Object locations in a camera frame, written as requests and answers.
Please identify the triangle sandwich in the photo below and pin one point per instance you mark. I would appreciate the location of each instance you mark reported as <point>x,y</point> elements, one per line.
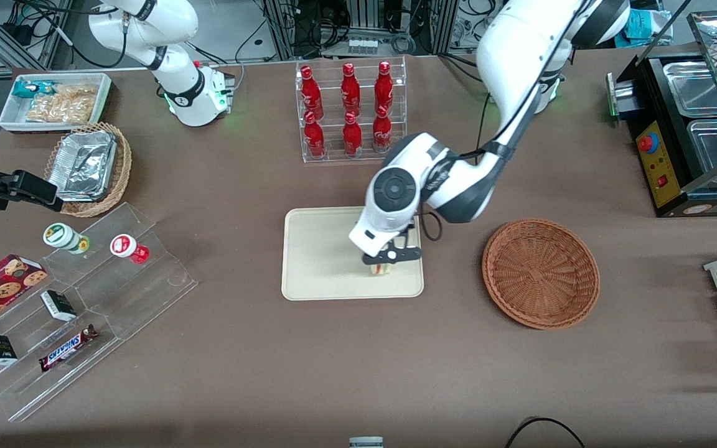
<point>380,269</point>

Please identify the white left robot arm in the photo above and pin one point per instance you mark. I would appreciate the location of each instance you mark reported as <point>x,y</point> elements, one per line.
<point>520,50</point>

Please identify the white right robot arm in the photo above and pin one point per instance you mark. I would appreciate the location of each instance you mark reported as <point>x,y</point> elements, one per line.
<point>175,68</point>

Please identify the beige plastic tray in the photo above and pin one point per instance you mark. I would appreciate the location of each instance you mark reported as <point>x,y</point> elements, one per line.
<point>318,255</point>

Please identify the small wicker basket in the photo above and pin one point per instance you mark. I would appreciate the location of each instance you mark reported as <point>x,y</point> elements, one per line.
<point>121,168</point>

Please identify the large round wicker basket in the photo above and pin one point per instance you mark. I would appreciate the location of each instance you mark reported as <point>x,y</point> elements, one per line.
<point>539,274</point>

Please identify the stack of foil trays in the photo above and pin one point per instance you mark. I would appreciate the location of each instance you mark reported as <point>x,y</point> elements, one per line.
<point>81,165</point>

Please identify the green lid white bottle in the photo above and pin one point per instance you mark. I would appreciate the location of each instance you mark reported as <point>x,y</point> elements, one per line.
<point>63,237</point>

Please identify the white rectangular snack bin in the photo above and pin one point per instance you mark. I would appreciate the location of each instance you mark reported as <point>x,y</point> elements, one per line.
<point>10,118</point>

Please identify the clear bag of crackers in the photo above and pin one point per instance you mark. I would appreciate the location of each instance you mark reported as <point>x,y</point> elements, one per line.
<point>66,106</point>

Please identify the green snack packet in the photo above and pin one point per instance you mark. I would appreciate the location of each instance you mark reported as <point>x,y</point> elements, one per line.
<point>30,88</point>

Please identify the red lid white bottle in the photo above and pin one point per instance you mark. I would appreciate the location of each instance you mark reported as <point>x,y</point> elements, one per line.
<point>127,247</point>

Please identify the clear acrylic bottle rack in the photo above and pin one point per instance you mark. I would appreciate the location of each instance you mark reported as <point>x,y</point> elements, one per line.
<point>330,155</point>

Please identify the red cola bottle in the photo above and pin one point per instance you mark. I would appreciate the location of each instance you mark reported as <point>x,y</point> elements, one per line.
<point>311,96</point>
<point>314,138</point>
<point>381,134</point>
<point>352,137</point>
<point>350,93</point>
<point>384,90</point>

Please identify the clear acrylic stepped display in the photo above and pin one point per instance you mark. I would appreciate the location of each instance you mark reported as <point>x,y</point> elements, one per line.
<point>140,292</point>

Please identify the snickers chocolate bar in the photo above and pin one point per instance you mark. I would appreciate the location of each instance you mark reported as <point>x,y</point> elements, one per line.
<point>66,348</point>

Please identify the grey box at table edge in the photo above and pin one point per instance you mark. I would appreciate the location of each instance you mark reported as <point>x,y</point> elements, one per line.
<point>366,442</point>

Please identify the white power strip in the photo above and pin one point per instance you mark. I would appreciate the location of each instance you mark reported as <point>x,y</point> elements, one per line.
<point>363,45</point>

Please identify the black hot food warmer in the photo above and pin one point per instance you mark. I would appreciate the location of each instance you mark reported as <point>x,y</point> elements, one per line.
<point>676,186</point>

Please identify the teal plastic bag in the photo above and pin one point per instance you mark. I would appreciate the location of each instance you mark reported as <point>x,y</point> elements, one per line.
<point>642,25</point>

